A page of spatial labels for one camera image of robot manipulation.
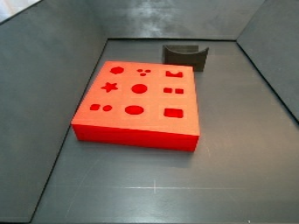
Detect red shape sorting board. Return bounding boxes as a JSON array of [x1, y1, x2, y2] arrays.
[[71, 61, 200, 151]]

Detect black curved holder stand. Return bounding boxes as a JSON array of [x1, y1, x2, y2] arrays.
[[163, 45, 210, 72]]

